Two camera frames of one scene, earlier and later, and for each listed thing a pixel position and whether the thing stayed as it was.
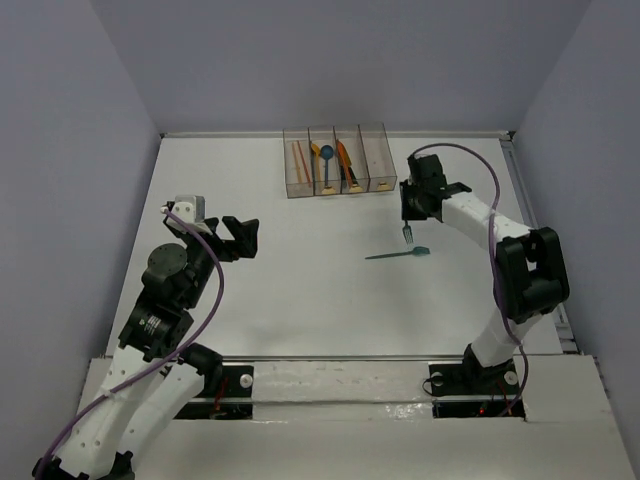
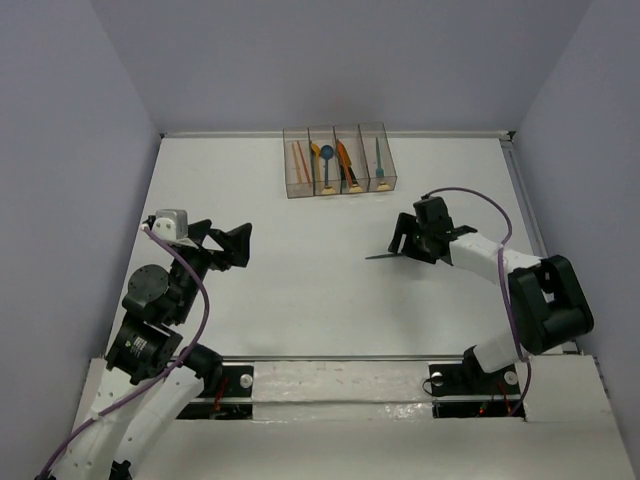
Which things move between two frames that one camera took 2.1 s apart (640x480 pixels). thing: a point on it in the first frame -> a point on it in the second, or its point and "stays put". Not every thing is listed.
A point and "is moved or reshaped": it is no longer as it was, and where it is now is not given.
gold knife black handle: (343, 178) stays put
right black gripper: (407, 212) -> (406, 224)
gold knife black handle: (355, 188) stays put
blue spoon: (326, 152) stays put
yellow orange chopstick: (296, 163) stays put
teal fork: (407, 232) is moved or reshaped
